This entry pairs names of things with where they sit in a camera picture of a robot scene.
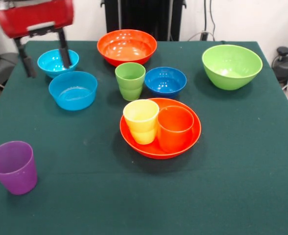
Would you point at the dark blue plastic bowl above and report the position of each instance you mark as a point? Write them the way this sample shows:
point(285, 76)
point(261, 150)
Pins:
point(165, 85)

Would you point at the green plastic cup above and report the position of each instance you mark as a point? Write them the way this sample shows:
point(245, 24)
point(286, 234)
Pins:
point(130, 90)

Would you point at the black power plug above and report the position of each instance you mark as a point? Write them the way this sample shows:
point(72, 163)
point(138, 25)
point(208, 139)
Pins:
point(204, 36)

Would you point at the light blue plastic bowl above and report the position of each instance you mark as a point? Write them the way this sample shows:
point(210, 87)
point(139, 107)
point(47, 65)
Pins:
point(49, 63)

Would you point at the grey pedestal foot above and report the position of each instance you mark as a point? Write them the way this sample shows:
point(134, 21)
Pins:
point(4, 67)
point(287, 63)

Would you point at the orange plastic bowl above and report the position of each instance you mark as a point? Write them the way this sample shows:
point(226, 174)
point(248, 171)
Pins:
point(127, 49)
point(183, 147)

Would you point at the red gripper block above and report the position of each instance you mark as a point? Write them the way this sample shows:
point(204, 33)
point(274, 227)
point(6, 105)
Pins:
point(33, 17)

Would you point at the green plastic bowl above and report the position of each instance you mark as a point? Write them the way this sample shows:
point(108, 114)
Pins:
point(232, 63)

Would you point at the blue ribbed plastic bowl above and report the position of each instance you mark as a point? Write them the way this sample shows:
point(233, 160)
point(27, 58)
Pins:
point(73, 98)

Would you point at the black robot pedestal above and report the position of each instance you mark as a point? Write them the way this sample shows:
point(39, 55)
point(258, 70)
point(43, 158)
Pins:
point(144, 19)

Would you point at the orange plastic cup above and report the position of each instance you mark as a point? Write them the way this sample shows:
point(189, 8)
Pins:
point(175, 137)

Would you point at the dark green tablecloth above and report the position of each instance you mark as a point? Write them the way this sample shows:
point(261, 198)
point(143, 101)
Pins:
point(144, 195)

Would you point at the yellow plastic cup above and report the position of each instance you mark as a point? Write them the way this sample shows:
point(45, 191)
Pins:
point(141, 127)

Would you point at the purple plastic cup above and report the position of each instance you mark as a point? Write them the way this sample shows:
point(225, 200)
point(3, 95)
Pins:
point(16, 176)

